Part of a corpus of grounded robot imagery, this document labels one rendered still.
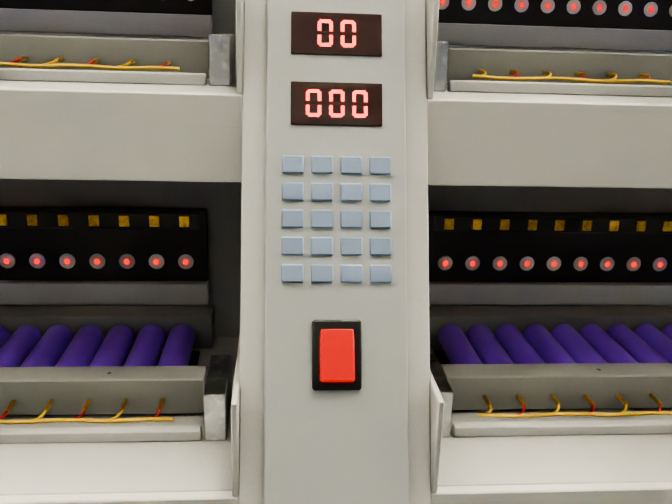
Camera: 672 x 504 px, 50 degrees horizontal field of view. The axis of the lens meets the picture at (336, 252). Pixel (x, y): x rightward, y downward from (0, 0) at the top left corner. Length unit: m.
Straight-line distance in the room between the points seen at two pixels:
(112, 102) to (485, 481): 0.27
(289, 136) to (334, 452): 0.16
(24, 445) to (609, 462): 0.31
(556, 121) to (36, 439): 0.32
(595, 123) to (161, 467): 0.29
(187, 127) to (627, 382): 0.29
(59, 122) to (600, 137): 0.28
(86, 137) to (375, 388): 0.19
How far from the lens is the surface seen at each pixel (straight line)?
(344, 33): 0.38
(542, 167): 0.40
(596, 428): 0.45
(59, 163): 0.39
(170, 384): 0.43
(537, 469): 0.41
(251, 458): 0.36
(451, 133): 0.39
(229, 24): 0.60
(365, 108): 0.37
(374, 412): 0.36
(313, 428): 0.36
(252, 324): 0.36
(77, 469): 0.40
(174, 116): 0.38
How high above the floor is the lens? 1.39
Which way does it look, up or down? 5 degrees up
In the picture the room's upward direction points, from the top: straight up
